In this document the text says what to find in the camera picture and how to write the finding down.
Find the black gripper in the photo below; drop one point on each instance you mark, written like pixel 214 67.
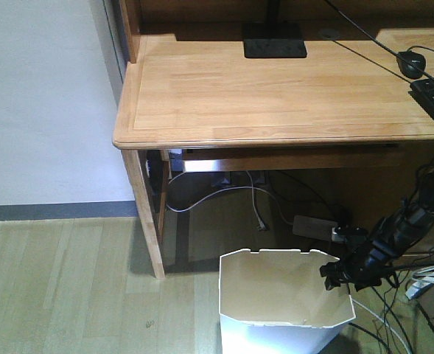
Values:
pixel 362 265

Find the white paper trash bin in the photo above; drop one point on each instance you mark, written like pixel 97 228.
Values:
pixel 275 301

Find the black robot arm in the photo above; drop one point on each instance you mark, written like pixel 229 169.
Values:
pixel 411 223

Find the grey power adapter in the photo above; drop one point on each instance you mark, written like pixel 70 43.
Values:
pixel 315 228

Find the white power strip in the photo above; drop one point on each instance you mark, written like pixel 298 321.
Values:
pixel 420 281

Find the black computer mouse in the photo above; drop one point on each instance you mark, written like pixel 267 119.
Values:
pixel 411 64

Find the black computer monitor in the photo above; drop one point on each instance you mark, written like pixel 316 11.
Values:
pixel 272 38

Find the light wooden desk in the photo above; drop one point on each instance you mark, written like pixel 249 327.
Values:
pixel 189 85

